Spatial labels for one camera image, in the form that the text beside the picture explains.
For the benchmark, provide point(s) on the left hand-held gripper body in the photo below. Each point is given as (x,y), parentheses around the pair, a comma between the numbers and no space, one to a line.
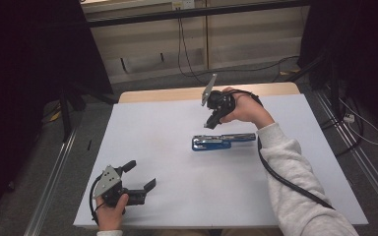
(107,182)

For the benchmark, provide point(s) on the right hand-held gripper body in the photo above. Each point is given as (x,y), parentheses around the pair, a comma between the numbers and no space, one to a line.
(221,103)

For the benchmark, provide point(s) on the blue metal stapler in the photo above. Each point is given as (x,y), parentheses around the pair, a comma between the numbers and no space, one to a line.
(216,142)

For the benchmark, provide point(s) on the person's right hand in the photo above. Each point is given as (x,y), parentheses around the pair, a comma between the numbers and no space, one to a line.
(247,109)

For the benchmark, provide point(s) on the person's left hand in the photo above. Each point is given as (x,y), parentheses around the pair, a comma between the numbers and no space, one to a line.
(111,214)

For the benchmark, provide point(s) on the white table mat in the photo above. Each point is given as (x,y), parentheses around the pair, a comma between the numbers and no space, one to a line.
(177,190)

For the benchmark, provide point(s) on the black tripod stand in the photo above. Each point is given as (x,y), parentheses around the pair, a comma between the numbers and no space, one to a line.
(66,119)

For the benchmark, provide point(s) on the black stand leg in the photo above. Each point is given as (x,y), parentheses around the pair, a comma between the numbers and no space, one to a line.
(308,68)

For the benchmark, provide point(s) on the black horizontal bar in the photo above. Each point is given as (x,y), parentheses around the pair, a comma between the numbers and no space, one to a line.
(190,13)

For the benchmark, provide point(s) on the white power strip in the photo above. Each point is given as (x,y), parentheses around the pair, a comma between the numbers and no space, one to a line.
(349,118)

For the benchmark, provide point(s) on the black curtain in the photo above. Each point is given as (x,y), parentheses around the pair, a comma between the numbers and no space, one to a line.
(23,65)
(364,49)

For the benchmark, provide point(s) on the aluminium floor rail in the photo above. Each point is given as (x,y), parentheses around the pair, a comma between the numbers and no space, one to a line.
(50,187)
(357,157)

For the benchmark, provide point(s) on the white wall socket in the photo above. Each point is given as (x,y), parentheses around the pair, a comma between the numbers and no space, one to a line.
(183,4)

